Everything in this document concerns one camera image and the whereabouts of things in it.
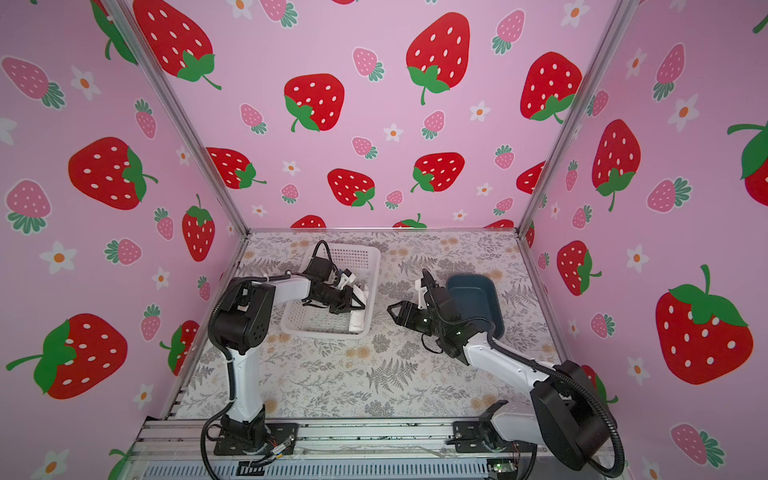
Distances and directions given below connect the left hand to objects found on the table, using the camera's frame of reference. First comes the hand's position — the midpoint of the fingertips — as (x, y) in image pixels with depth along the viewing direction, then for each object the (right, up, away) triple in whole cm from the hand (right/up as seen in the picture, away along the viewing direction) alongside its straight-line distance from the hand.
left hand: (365, 306), depth 97 cm
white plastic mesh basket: (-2, +13, +11) cm, 17 cm away
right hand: (+9, +1, -15) cm, 17 cm away
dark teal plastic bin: (+38, +3, +4) cm, 38 cm away
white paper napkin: (-2, -3, -2) cm, 4 cm away
